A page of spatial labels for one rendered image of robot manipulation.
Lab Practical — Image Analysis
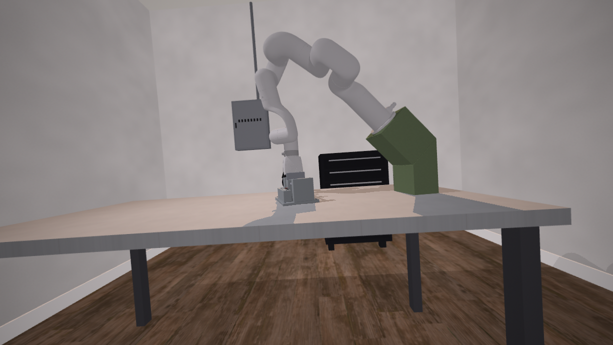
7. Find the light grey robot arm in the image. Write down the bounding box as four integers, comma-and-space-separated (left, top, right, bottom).
254, 31, 397, 157

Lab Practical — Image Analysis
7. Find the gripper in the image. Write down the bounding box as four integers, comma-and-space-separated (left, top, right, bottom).
282, 155, 303, 178

